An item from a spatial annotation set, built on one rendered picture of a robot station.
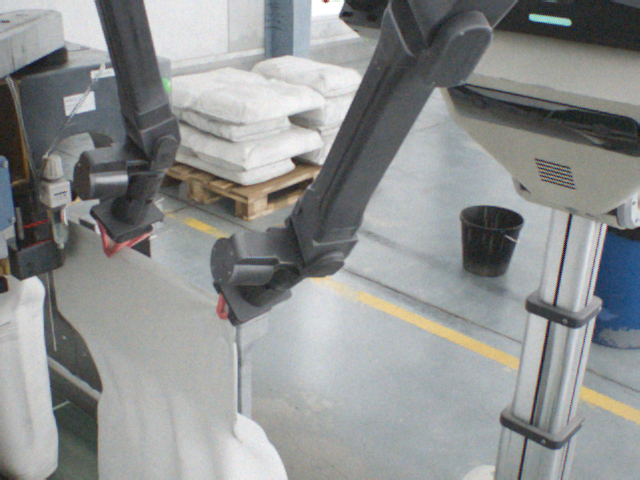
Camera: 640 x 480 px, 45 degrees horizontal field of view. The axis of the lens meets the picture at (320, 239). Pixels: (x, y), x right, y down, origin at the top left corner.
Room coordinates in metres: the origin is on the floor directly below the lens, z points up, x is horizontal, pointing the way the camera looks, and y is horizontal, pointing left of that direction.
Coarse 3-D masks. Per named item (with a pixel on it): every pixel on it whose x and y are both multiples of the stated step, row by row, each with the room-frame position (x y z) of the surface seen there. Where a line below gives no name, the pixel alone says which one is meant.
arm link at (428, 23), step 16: (416, 0) 0.63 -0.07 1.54; (432, 0) 0.61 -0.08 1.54; (448, 0) 0.61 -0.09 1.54; (464, 0) 0.60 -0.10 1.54; (480, 0) 0.60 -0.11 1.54; (496, 0) 0.61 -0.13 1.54; (512, 0) 0.62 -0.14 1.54; (608, 0) 0.69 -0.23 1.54; (624, 0) 0.69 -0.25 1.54; (416, 16) 0.63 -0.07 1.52; (432, 16) 0.61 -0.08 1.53; (448, 16) 0.61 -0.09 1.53; (496, 16) 0.62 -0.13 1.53; (432, 32) 0.61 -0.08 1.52
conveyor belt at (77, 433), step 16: (64, 400) 1.67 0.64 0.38; (64, 416) 1.60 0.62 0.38; (80, 416) 1.60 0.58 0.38; (64, 432) 1.54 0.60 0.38; (80, 432) 1.54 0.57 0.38; (96, 432) 1.54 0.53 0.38; (64, 448) 1.48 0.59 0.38; (80, 448) 1.48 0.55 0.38; (96, 448) 1.48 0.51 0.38; (64, 464) 1.42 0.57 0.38; (80, 464) 1.43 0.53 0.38; (96, 464) 1.43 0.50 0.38
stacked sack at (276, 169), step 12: (180, 156) 4.19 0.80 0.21; (192, 156) 4.14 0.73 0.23; (204, 168) 4.07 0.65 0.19; (216, 168) 4.00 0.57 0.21; (264, 168) 4.01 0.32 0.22; (276, 168) 4.07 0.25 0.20; (288, 168) 4.12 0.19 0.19; (240, 180) 3.88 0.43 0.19; (252, 180) 3.91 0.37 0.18; (264, 180) 4.00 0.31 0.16
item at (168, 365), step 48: (96, 240) 1.17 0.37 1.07; (96, 288) 1.18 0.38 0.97; (144, 288) 1.09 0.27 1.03; (192, 288) 1.01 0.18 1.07; (96, 336) 1.19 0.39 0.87; (144, 336) 1.09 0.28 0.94; (192, 336) 1.01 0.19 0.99; (144, 384) 1.07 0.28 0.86; (192, 384) 1.01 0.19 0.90; (144, 432) 1.01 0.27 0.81; (192, 432) 0.98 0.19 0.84; (240, 432) 0.96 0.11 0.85
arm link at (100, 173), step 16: (112, 144) 1.08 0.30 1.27; (128, 144) 1.09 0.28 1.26; (160, 144) 1.05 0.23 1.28; (176, 144) 1.06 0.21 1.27; (80, 160) 1.04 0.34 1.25; (96, 160) 1.03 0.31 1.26; (112, 160) 1.04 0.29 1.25; (128, 160) 1.05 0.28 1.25; (144, 160) 1.06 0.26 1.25; (160, 160) 1.05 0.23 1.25; (80, 176) 1.04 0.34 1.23; (96, 176) 1.03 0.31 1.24; (112, 176) 1.04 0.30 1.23; (80, 192) 1.04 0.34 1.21; (96, 192) 1.02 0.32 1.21; (112, 192) 1.04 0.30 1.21
